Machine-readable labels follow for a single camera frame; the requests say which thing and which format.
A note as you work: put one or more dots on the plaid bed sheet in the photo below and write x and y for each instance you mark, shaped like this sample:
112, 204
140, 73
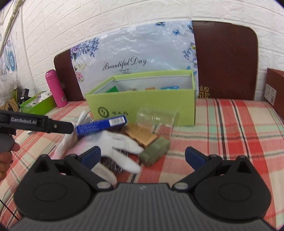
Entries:
228, 128

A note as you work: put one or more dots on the person's left hand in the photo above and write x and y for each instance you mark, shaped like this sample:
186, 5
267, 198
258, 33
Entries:
5, 160

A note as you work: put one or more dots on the floral plastic bedding bag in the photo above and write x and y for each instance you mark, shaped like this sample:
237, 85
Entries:
158, 46

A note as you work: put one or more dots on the white pink glove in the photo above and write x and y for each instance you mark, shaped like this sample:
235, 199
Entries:
111, 145
70, 140

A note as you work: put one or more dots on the long dark blue box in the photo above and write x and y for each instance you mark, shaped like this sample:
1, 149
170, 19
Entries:
110, 124

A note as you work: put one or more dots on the green tray on nightstand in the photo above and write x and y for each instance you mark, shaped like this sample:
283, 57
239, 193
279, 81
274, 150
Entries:
39, 104

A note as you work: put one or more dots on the square green box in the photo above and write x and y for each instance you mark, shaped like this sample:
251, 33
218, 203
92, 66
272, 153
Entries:
113, 89

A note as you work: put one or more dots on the pink thermos bottle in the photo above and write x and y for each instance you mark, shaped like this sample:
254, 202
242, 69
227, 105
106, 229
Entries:
55, 88

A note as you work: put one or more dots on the brown shoe box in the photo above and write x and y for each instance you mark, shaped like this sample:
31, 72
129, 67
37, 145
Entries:
274, 90

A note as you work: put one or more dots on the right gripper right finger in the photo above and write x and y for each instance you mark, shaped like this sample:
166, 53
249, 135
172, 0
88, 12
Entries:
203, 166

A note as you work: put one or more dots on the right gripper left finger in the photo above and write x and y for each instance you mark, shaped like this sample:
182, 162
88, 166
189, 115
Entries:
82, 164

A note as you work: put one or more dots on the clear plastic cup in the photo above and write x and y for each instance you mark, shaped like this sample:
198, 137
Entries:
159, 122

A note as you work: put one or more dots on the light green storage box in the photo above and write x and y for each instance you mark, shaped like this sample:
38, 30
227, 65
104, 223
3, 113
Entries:
132, 95

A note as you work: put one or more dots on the steel wool scrubber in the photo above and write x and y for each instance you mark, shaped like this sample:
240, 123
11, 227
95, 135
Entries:
111, 165

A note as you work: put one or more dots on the blue gum box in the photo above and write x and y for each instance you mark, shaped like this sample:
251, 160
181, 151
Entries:
170, 88

